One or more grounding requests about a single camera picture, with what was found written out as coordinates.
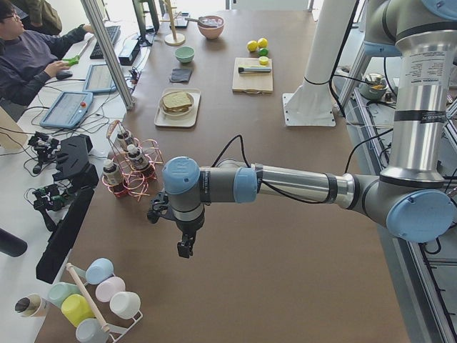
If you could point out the pale pink cup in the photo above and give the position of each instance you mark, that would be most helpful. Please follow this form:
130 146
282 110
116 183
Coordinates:
109 287

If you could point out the pink bowl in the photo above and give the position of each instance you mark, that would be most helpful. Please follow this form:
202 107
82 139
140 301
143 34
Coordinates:
212 32

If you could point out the bamboo cutting board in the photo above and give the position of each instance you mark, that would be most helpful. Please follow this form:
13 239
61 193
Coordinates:
251 83

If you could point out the teach pendant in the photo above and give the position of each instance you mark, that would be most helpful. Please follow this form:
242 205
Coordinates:
68 110
98 80

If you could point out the white round plate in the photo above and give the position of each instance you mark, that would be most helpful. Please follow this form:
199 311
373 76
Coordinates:
191 103

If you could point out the steel muddler black tip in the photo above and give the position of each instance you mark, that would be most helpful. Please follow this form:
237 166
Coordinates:
254 69

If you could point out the yellow cup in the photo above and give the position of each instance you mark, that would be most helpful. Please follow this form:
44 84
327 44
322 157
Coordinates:
76 309

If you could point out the wooden cup tree stand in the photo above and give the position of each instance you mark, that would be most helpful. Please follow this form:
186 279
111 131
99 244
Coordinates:
174 38

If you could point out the pale green cup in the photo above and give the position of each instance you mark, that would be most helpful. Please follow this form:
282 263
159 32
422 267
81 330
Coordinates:
60 291

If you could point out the yellow lemon lower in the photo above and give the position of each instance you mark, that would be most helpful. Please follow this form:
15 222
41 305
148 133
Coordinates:
252 46

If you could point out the tea bottle top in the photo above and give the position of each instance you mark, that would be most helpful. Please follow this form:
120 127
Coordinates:
124 139

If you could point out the wooden rack handle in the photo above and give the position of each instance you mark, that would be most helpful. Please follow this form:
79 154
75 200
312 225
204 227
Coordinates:
102 322

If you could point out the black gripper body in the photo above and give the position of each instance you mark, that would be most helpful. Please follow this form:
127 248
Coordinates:
189 226

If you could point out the tea bottle lower left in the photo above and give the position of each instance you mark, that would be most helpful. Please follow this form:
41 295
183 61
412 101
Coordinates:
137 159

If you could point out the green lime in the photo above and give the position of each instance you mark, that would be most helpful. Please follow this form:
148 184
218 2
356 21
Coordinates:
263 52

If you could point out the cream rabbit tray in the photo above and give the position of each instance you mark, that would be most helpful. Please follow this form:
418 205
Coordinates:
186 119

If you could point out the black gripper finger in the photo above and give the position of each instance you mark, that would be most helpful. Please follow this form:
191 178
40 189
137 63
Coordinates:
185 246

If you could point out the seated person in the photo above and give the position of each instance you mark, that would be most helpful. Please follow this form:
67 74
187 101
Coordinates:
29 58

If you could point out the paper coffee cup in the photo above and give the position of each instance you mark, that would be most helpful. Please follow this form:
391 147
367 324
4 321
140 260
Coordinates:
32 305

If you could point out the white cup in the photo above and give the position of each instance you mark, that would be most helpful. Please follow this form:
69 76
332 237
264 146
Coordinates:
125 304

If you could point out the teach pendant far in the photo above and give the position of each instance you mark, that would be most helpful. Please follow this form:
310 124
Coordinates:
98 80

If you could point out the grey folded cloth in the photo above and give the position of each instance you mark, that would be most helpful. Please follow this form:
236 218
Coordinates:
179 75

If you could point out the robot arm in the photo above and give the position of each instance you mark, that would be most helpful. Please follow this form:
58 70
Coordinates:
406 197

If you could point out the tea bottle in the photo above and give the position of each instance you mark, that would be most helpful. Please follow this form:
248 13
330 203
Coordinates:
113 176
137 159
124 139

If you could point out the half lemon slice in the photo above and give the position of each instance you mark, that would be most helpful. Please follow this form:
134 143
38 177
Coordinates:
263 60

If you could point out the tea bottle lower right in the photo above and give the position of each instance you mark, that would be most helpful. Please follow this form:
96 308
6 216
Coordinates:
113 176

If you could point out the yellow lemon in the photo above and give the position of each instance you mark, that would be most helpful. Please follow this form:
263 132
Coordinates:
252 46
262 43

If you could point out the grey blue cup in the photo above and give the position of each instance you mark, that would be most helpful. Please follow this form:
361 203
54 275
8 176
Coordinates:
89 331

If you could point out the steel ice scoop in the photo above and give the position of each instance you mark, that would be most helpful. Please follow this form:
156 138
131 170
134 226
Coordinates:
201 20

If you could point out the aluminium frame post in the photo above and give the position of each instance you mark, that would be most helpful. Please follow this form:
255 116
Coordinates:
95 18

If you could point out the copper wire bottle rack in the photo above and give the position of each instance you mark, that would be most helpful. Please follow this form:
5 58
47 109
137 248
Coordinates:
136 183

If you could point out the light blue cup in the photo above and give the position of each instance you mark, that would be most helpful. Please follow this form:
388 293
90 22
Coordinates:
99 270

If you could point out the yellow lemon upper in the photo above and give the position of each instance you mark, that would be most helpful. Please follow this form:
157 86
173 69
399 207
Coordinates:
262 43

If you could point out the mint green bowl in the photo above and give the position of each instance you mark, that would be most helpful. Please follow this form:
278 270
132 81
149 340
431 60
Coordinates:
185 54

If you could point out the teach pendant near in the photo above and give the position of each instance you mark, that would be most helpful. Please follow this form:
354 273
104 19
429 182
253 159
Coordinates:
68 110

